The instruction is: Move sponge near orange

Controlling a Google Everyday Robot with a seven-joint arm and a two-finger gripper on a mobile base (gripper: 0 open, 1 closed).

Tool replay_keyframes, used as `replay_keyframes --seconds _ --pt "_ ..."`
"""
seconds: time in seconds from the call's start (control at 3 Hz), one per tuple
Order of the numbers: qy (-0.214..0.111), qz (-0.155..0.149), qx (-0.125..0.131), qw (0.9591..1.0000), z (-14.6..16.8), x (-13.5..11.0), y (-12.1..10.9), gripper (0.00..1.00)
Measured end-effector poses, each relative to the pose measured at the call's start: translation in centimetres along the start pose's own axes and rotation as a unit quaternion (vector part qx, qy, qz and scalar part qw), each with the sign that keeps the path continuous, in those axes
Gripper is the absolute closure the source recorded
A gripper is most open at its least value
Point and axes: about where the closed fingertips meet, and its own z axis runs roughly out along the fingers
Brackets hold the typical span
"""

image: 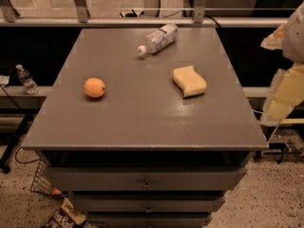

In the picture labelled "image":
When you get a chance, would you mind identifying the snack chip bag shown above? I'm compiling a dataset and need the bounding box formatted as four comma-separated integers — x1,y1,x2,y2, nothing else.
41,198,86,228

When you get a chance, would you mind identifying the clear plastic bottle on table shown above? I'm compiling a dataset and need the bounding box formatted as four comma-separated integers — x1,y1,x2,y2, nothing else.
137,24,179,56

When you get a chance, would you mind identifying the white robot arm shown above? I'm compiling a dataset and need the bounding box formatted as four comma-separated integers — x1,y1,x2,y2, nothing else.
260,4,304,126

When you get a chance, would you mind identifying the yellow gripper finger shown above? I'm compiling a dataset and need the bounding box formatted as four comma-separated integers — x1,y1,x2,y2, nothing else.
260,24,286,50
265,65,304,122

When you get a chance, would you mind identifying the small water bottle on ledge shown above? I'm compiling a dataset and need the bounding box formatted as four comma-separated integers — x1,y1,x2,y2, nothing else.
16,65,39,95

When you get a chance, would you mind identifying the yellow metal stand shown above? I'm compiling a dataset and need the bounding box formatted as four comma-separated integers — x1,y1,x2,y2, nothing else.
259,117,304,164

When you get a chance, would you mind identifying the grey drawer cabinet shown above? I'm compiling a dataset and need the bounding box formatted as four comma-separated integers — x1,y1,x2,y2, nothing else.
23,28,267,228

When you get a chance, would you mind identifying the wire mesh basket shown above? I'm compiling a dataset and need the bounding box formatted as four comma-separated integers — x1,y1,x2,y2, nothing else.
30,161,63,198

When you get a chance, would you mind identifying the yellow wavy sponge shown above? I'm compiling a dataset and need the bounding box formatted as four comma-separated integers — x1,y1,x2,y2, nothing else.
173,66,207,98

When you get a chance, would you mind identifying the metal railing frame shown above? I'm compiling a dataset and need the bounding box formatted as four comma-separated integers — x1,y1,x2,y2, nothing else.
1,0,303,28

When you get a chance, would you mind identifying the black cable on left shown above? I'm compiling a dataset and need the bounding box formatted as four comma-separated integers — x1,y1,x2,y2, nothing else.
0,84,41,165

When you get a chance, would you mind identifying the orange fruit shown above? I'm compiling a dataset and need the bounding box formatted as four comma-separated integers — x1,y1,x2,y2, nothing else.
84,78,105,98

